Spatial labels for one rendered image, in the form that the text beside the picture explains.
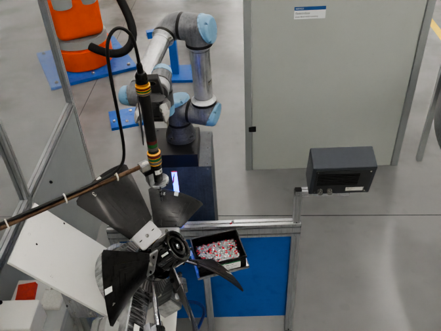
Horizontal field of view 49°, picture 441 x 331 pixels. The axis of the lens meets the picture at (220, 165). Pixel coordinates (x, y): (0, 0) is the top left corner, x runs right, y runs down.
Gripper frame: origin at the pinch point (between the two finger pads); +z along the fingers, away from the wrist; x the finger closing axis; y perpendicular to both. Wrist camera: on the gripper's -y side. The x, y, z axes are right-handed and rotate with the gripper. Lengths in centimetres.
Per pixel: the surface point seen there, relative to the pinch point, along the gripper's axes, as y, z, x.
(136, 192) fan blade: 27.8, 4.1, 8.0
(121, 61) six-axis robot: 166, -366, 98
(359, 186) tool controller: 53, -25, -79
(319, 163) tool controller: 40, -24, -61
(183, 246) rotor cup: 43.0, 15.7, -8.0
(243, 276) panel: 117, -27, -30
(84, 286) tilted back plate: 48, 28, 25
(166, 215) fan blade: 45.2, -2.0, -0.2
